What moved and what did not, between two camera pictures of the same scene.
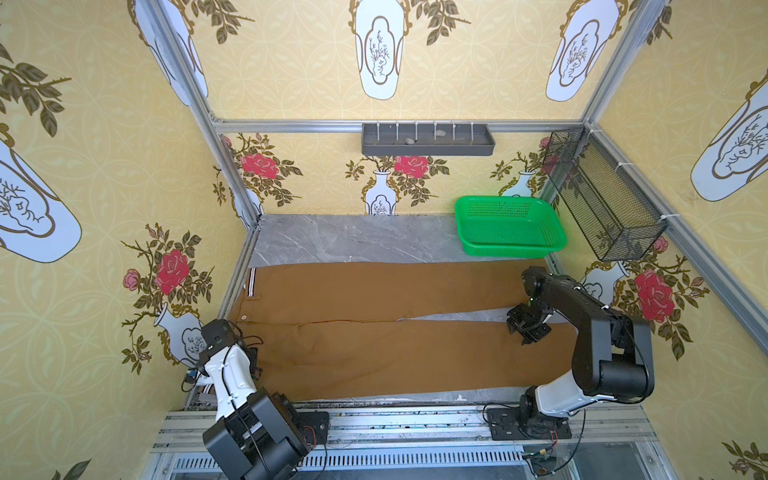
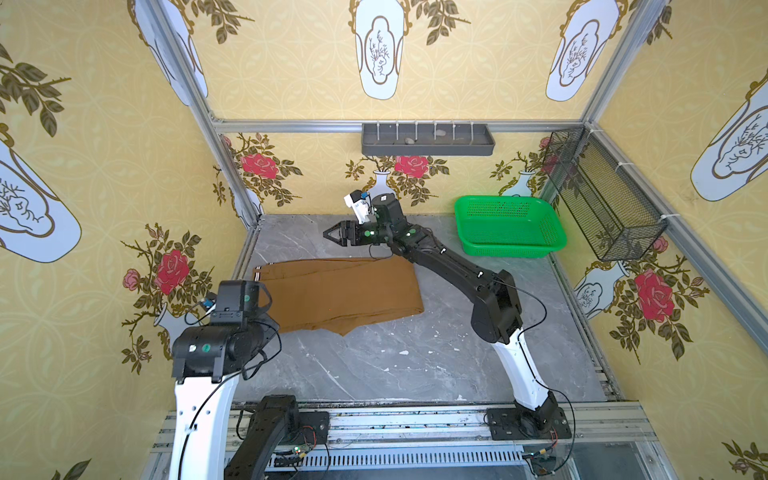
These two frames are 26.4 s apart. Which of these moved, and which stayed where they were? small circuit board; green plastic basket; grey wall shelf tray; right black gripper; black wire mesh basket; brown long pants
Moved: brown long pants; right black gripper
Stayed: green plastic basket; black wire mesh basket; small circuit board; grey wall shelf tray
